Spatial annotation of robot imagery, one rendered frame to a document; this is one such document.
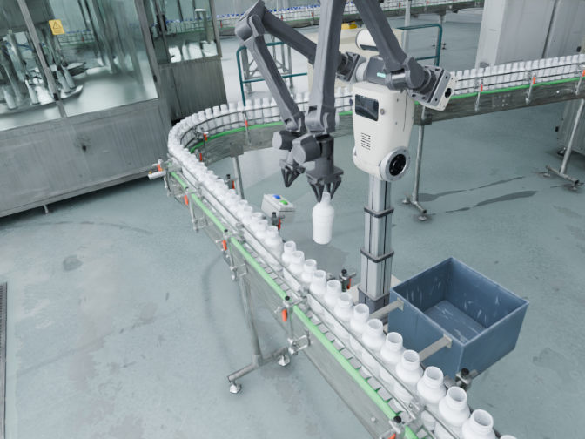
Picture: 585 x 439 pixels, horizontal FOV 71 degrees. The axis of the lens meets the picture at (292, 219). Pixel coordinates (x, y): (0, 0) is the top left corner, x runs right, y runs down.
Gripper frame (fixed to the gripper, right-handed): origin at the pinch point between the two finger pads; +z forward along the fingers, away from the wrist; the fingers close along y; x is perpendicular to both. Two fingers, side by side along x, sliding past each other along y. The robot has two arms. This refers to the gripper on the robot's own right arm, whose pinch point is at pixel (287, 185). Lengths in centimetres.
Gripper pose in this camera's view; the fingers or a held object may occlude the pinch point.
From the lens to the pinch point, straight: 163.6
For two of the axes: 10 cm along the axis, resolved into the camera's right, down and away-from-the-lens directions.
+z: -2.2, 9.1, 3.5
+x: 8.3, -0.1, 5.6
